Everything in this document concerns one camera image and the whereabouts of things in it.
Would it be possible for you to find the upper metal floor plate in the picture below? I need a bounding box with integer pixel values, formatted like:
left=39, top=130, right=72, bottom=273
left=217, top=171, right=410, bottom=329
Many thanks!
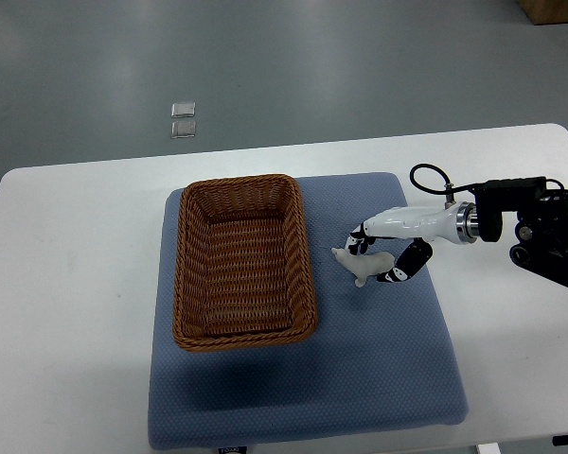
left=170, top=101, right=196, bottom=118

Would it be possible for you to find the metal floor plate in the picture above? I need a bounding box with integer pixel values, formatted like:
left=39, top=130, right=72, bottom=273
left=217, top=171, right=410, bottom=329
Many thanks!
left=170, top=101, right=196, bottom=118
left=170, top=120, right=196, bottom=139

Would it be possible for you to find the white bear figurine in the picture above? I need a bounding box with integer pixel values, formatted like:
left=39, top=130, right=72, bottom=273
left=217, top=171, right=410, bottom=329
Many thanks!
left=330, top=248, right=394, bottom=288

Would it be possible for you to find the blue quilted mat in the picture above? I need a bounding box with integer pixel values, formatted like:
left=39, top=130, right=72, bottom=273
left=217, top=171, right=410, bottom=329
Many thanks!
left=148, top=172, right=469, bottom=450

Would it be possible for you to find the brown wicker basket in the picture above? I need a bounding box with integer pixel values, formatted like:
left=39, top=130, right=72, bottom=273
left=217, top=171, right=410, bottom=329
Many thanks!
left=172, top=174, right=318, bottom=353

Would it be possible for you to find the black cable loop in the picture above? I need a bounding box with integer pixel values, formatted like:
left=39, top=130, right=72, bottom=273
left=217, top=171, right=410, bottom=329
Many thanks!
left=409, top=163, right=477, bottom=209

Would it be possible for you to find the lower metal floor plate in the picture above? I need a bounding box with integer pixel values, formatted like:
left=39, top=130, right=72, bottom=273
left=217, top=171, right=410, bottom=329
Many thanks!
left=170, top=120, right=196, bottom=139

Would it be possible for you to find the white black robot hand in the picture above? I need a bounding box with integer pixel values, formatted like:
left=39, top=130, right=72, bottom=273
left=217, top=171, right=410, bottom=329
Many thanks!
left=343, top=202, right=479, bottom=283

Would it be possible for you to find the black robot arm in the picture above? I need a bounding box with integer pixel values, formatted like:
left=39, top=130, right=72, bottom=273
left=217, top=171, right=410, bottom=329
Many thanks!
left=469, top=176, right=568, bottom=288

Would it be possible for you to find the cardboard box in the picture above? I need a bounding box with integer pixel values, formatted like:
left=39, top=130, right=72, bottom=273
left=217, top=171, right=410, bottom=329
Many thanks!
left=518, top=0, right=568, bottom=26

